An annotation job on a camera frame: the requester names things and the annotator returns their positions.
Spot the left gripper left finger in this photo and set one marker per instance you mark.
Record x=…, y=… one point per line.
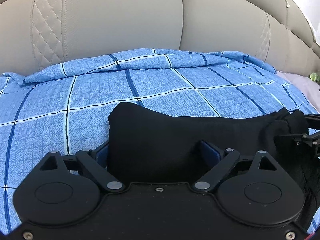
x=101, y=154

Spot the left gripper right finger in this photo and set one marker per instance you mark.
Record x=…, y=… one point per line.
x=212, y=155

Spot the black pants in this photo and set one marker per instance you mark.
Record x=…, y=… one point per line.
x=151, y=147

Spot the blue plaid bed sheet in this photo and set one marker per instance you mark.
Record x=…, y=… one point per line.
x=65, y=107

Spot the beige padded headboard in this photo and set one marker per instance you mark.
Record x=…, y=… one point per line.
x=38, y=33

